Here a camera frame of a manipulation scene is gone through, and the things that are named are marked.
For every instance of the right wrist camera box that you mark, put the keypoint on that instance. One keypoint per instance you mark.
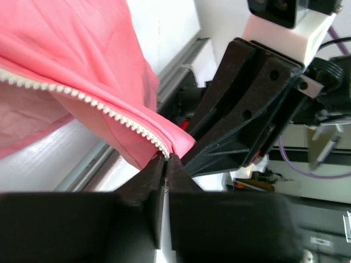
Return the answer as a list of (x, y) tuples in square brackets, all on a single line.
[(293, 28)]

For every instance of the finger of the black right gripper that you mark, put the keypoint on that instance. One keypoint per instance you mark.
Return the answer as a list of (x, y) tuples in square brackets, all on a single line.
[(233, 77)]

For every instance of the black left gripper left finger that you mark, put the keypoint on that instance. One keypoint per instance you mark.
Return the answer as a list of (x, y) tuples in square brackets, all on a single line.
[(123, 225)]

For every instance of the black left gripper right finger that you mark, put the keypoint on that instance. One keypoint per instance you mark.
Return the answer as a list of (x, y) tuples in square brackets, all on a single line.
[(239, 226)]

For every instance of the aluminium table edge rail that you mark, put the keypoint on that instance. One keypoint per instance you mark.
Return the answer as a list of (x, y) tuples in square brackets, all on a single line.
[(103, 168)]

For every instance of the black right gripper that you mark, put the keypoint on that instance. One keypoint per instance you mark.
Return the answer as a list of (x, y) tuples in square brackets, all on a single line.
[(279, 95)]

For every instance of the pink hooded zip jacket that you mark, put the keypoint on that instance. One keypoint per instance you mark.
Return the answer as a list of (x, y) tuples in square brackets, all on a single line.
[(64, 60)]

